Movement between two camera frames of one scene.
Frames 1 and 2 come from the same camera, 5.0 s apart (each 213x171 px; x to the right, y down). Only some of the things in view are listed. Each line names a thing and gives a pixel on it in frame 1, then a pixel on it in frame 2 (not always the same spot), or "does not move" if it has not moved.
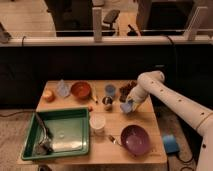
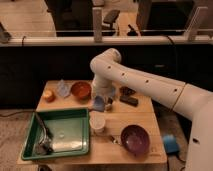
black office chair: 110,18 does not move
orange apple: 49,96 does not move
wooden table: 115,137 does not move
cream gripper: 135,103 -> 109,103
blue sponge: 126,107 -> 99,103
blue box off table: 171,143 does not move
